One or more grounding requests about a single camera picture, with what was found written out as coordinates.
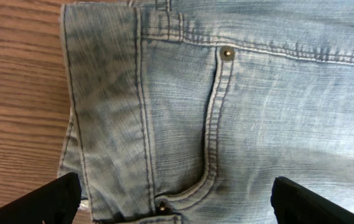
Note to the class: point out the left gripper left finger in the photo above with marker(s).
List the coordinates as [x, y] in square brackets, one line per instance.
[54, 203]

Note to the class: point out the light blue denim shorts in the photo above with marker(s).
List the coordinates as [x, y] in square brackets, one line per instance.
[186, 111]

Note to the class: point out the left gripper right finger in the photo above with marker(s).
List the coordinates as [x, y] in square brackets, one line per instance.
[295, 204]

